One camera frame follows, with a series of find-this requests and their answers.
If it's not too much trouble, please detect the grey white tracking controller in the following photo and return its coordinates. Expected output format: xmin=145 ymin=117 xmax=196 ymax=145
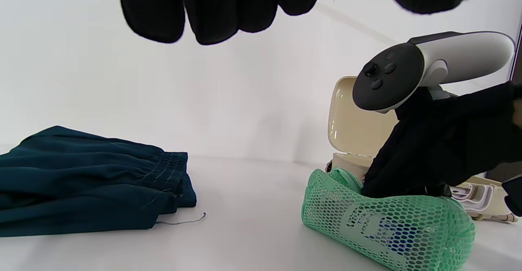
xmin=352 ymin=31 xmax=516 ymax=114

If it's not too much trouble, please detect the green mesh bag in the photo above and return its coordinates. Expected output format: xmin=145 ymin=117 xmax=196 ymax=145
xmin=301 ymin=167 xmax=476 ymax=271

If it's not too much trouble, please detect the dark teal garment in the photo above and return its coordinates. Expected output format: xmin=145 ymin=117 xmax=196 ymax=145
xmin=0 ymin=126 xmax=197 ymax=238

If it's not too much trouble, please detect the person's right hand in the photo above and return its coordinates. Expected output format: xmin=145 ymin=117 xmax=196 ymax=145
xmin=361 ymin=81 xmax=522 ymax=217

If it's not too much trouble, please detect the beige hard-shell suitcase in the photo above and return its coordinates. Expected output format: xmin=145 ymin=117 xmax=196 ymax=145
xmin=325 ymin=76 xmax=519 ymax=223

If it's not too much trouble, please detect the person's left hand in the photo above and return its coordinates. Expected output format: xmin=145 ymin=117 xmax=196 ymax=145
xmin=116 ymin=0 xmax=478 ymax=45

